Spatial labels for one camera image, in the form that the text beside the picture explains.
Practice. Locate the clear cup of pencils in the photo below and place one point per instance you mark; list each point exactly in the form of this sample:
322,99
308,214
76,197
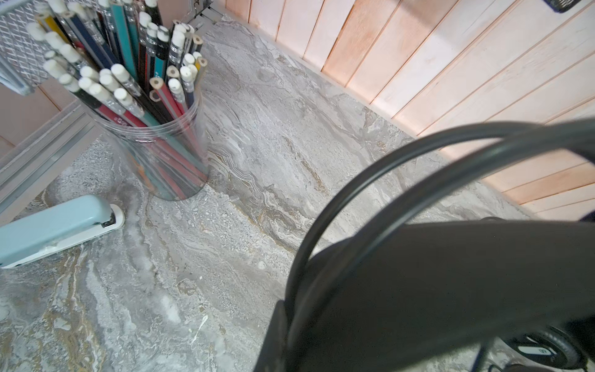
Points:
139,80

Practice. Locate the black wire mesh wall basket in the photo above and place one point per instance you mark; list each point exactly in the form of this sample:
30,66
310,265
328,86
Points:
561,6

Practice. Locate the large black gaming headset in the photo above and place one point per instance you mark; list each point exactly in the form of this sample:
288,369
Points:
397,293

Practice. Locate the white wire mesh wall shelf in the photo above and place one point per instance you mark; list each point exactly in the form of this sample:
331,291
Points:
23,44

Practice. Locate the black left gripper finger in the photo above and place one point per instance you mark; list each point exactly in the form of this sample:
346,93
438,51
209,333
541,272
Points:
272,357

